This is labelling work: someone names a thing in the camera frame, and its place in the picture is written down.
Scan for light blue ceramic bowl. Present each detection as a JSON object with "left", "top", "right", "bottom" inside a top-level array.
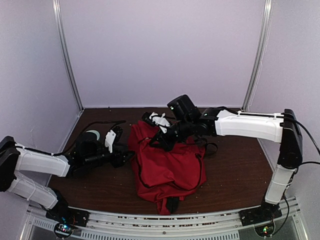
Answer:
[{"left": 87, "top": 130, "right": 101, "bottom": 141}]

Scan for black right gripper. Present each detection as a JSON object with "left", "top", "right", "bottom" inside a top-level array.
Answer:
[{"left": 147, "top": 118, "right": 193, "bottom": 153}]

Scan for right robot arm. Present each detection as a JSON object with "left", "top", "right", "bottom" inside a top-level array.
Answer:
[{"left": 145, "top": 94, "right": 303, "bottom": 221}]

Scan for front aluminium rail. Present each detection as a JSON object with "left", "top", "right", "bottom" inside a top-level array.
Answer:
[{"left": 19, "top": 197, "right": 308, "bottom": 240}]

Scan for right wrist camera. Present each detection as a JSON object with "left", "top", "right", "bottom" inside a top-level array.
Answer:
[{"left": 142, "top": 112, "right": 171, "bottom": 134}]

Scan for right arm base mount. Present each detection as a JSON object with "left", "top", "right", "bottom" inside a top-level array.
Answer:
[{"left": 238, "top": 206, "right": 283, "bottom": 227}]

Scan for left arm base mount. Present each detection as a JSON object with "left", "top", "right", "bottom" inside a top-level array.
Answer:
[{"left": 45, "top": 208, "right": 90, "bottom": 227}]

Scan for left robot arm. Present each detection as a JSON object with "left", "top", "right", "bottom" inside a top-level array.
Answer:
[{"left": 0, "top": 121, "right": 135, "bottom": 222}]

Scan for aluminium frame post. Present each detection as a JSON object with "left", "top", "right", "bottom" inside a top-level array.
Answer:
[
  {"left": 52, "top": 0, "right": 84, "bottom": 113},
  {"left": 241, "top": 0, "right": 274, "bottom": 111}
]

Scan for red student backpack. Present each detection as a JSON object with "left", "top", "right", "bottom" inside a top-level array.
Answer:
[{"left": 128, "top": 120, "right": 209, "bottom": 215}]

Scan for left aluminium frame post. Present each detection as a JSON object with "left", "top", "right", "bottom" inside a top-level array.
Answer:
[{"left": 52, "top": 0, "right": 84, "bottom": 113}]

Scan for right aluminium frame post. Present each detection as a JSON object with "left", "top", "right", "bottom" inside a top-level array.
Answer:
[{"left": 241, "top": 0, "right": 274, "bottom": 111}]

